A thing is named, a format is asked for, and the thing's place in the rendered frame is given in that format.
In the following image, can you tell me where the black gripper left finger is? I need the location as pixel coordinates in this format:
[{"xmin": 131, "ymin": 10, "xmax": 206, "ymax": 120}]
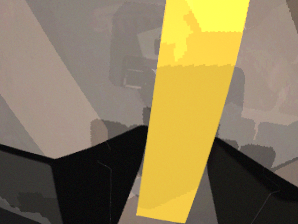
[{"xmin": 0, "ymin": 125, "xmax": 149, "ymax": 224}]

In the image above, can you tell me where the yellow bar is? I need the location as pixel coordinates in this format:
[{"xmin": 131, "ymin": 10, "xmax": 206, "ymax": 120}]
[{"xmin": 136, "ymin": 0, "xmax": 250, "ymax": 224}]

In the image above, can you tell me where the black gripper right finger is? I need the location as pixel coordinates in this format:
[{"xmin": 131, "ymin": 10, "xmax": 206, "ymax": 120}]
[{"xmin": 206, "ymin": 137, "xmax": 298, "ymax": 224}]

